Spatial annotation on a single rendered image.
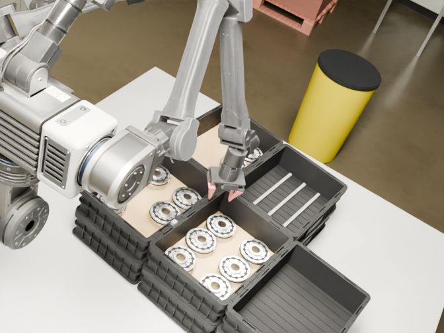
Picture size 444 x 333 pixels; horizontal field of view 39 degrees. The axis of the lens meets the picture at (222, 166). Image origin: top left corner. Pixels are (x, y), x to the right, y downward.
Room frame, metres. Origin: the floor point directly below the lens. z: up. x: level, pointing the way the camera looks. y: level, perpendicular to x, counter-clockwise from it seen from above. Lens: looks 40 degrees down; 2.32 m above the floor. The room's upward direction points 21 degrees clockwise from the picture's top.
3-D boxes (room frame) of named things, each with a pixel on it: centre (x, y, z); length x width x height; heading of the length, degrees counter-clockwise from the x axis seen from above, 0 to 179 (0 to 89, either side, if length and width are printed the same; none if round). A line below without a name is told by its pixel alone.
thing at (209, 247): (1.38, -0.02, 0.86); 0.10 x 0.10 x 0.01
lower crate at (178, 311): (1.35, -0.09, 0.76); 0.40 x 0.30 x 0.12; 156
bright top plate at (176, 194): (1.55, 0.07, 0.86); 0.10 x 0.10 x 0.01
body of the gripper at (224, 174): (1.39, -0.03, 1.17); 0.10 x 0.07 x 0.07; 110
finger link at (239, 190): (1.39, -0.04, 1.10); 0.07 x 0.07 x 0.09; 20
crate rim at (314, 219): (1.72, -0.25, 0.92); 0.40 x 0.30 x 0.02; 156
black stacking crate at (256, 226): (1.35, -0.09, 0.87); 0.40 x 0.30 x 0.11; 156
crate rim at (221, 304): (1.35, -0.09, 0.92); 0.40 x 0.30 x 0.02; 156
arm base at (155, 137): (1.02, 0.17, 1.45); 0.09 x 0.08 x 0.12; 74
